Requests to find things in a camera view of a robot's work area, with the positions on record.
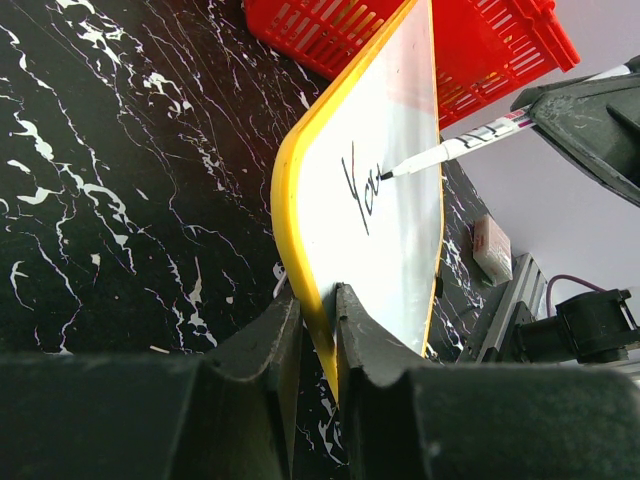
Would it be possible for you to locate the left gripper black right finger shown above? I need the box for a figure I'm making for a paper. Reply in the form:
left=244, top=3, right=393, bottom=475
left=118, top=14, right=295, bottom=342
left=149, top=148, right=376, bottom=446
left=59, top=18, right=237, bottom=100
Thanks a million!
left=335, top=284, right=639, bottom=479

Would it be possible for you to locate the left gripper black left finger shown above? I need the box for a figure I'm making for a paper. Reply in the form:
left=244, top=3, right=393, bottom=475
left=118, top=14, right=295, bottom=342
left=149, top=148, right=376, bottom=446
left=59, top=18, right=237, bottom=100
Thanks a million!
left=1, top=288, right=302, bottom=479

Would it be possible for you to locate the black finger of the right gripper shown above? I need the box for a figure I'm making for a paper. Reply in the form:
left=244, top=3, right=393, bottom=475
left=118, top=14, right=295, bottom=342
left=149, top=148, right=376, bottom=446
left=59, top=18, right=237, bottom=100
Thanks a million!
left=510, top=56, right=639, bottom=206

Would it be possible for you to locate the white marker black cap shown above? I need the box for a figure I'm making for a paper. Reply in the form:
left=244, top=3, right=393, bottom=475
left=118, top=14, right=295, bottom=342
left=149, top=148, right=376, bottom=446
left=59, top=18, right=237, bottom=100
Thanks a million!
left=379, top=56, right=639, bottom=180

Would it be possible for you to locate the white board yellow frame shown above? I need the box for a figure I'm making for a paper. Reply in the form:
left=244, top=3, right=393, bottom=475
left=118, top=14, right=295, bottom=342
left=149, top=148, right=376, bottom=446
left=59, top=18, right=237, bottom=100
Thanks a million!
left=270, top=32, right=445, bottom=388

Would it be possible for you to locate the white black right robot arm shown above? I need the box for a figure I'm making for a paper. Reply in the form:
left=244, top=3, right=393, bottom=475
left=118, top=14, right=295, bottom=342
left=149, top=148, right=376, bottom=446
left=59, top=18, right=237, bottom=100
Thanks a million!
left=480, top=57, right=639, bottom=364

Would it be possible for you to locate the red plastic shopping basket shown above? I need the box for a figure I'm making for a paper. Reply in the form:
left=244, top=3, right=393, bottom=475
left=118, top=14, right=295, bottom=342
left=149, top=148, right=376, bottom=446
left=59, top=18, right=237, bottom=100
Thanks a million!
left=244, top=1, right=580, bottom=128

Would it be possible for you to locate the small pink white box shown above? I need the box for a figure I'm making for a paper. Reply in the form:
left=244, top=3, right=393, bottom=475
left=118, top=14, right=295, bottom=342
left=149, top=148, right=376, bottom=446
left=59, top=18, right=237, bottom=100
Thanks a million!
left=473, top=214, right=513, bottom=286

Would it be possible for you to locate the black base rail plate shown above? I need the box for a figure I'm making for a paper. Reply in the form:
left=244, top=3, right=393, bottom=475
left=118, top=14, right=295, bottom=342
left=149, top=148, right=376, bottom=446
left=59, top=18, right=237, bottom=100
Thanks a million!
left=457, top=253, right=548, bottom=363

